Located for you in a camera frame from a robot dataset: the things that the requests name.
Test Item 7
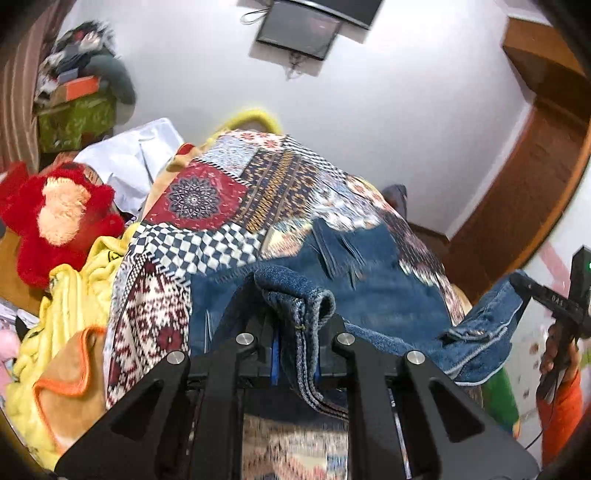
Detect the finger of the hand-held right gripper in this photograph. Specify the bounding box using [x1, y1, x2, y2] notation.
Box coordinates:
[509, 271, 573, 319]

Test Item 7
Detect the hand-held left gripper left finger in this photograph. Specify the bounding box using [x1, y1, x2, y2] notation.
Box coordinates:
[54, 318, 280, 480]

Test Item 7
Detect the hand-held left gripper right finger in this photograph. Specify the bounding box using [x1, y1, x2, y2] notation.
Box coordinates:
[316, 316, 541, 480]

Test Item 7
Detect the blue denim jacket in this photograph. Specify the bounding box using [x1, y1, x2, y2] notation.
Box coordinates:
[189, 222, 527, 421]

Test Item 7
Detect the person's right hand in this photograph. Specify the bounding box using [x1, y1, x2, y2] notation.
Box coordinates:
[540, 323, 581, 377]

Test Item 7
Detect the brown wooden door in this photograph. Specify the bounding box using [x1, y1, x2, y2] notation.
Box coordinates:
[443, 92, 591, 305]

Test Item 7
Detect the green cloth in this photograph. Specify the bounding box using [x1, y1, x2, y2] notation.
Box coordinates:
[480, 369, 520, 435]

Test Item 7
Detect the grey bag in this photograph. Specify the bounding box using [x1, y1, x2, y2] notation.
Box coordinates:
[382, 184, 409, 215]

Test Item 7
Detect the patchwork printed quilt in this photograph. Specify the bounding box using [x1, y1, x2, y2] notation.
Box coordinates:
[104, 130, 467, 480]

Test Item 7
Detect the brown cloth with orange trim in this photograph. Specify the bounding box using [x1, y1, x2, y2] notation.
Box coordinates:
[34, 328, 109, 455]

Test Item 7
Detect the yellow fleece blanket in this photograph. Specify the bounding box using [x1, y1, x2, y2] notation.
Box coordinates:
[9, 224, 139, 467]

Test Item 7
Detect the wooden overhead cabinet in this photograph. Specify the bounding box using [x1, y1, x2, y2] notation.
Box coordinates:
[503, 16, 589, 100]

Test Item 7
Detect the white pillow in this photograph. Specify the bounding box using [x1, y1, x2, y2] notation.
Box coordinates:
[74, 117, 185, 215]

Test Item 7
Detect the yellow chair back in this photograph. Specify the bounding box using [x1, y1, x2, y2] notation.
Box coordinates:
[205, 108, 282, 144]

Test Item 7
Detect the red plush toy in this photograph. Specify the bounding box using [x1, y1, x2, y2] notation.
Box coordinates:
[0, 161, 125, 289]

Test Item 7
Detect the pink plush toy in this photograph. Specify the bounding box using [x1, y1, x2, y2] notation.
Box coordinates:
[0, 330, 19, 393]

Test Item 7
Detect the mustard yellow cloth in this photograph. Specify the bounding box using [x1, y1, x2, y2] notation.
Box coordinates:
[0, 226, 47, 317]

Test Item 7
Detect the green patterned box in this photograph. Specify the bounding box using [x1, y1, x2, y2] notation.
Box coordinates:
[37, 95, 116, 153]

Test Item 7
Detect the grey stuffed cushion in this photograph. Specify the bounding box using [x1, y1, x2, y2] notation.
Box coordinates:
[90, 51, 137, 104]

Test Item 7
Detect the orange box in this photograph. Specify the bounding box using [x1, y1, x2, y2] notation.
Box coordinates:
[51, 76, 101, 106]

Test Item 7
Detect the striped red beige curtain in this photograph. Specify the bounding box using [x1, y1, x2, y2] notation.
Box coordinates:
[0, 0, 70, 174]

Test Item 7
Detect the pile of mixed clutter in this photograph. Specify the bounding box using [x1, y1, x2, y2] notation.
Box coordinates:
[34, 21, 116, 107]

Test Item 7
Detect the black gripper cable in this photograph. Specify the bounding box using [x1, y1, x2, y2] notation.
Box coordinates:
[524, 422, 546, 449]

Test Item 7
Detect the black hanging cable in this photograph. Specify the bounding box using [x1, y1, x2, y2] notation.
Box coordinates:
[284, 51, 305, 81]

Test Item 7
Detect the small black wall monitor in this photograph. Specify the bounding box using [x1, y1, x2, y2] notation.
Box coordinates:
[255, 0, 343, 61]

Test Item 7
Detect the black looped cable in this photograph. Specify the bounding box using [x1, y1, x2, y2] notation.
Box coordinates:
[240, 4, 273, 26]

